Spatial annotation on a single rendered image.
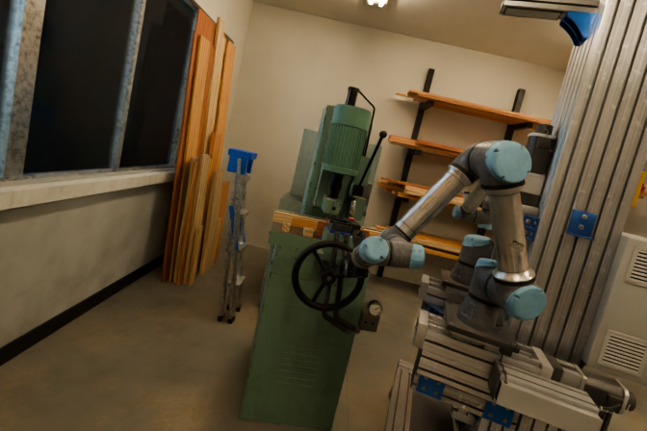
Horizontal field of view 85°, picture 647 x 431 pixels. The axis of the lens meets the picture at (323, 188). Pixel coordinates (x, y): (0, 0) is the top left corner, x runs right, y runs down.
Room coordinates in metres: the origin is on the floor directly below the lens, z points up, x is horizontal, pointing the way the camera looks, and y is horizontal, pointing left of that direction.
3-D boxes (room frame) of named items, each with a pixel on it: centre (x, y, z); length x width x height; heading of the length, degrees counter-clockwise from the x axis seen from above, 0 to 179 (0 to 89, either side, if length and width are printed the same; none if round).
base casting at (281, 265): (1.79, -0.04, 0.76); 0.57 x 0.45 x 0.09; 7
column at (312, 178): (1.96, -0.02, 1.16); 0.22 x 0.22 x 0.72; 7
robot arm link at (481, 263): (1.18, -0.64, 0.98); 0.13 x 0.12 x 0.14; 6
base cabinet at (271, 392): (1.79, -0.04, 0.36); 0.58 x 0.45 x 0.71; 7
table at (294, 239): (1.57, -0.11, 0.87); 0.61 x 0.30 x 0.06; 97
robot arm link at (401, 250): (1.03, -0.28, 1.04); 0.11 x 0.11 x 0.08; 6
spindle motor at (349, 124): (1.67, -0.05, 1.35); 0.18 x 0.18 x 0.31
